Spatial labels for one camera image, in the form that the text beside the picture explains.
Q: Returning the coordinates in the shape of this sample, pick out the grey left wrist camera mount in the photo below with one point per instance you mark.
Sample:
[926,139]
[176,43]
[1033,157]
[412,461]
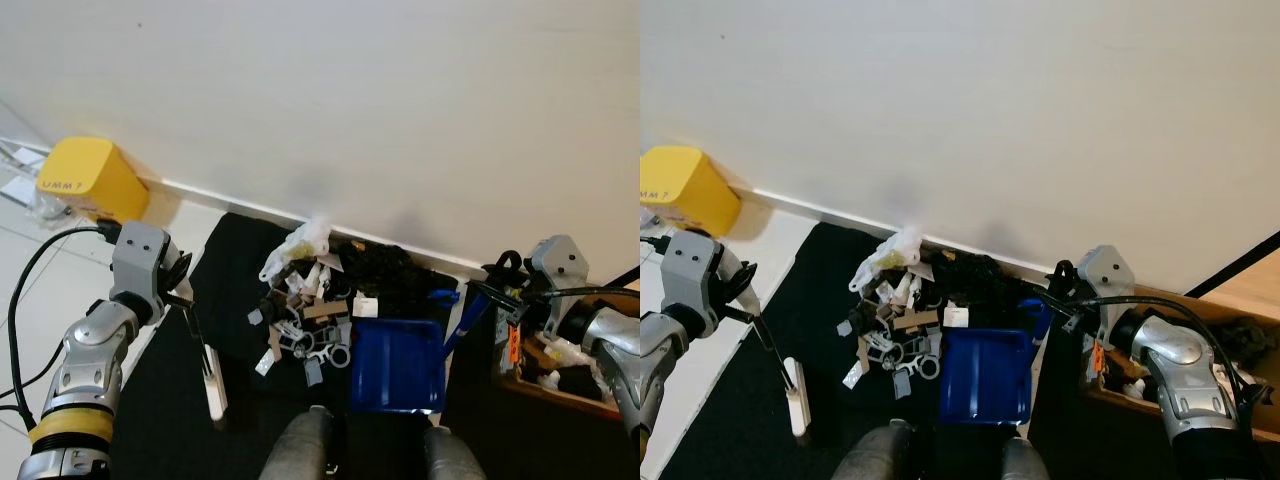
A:
[138,262]
[692,270]

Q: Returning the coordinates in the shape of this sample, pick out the clear plastic wrapper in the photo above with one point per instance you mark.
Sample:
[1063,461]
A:
[45,205]

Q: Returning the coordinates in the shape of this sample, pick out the white plastic bag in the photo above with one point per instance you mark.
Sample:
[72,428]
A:
[305,240]
[895,250]

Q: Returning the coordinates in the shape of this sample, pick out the grey robot leg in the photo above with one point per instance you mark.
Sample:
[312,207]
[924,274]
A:
[1025,462]
[875,455]
[300,450]
[450,460]

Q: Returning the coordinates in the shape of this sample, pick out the white baseboard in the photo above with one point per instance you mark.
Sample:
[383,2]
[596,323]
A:
[250,210]
[850,219]

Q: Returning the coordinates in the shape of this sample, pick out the brown cardboard piece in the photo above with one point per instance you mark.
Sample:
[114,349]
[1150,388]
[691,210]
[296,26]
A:
[322,312]
[915,322]

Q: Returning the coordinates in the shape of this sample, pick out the grey right robot leg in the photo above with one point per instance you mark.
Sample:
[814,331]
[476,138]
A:
[1025,462]
[450,460]

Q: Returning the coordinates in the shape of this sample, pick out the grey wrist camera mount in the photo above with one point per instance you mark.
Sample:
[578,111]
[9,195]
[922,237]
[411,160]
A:
[138,262]
[558,265]
[692,270]
[1105,275]

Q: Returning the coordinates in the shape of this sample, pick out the orange tag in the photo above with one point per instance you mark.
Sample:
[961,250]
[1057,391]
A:
[1099,360]
[513,342]

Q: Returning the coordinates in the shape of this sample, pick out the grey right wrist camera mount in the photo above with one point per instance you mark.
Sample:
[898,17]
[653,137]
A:
[558,265]
[1105,275]

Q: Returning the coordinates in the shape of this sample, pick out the black floor mat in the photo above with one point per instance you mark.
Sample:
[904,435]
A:
[850,440]
[240,420]

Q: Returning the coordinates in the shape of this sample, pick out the grey left robot leg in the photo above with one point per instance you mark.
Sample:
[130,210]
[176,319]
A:
[875,455]
[300,450]

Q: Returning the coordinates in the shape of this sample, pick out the cardboard box of trash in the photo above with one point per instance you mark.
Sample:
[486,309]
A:
[1125,402]
[540,390]

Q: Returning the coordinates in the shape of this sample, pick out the black baseboard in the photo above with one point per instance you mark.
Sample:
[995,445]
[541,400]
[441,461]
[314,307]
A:
[1240,259]

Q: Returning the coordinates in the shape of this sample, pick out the yellow box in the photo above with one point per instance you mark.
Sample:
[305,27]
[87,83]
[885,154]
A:
[690,185]
[95,175]

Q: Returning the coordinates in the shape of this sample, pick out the white square card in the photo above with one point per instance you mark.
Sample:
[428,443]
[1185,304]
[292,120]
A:
[957,317]
[366,307]

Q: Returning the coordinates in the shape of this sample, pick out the blue dustpan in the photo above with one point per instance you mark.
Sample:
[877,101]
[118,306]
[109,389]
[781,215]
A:
[985,375]
[395,365]

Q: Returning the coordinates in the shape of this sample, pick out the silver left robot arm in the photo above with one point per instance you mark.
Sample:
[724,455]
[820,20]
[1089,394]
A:
[665,360]
[85,350]

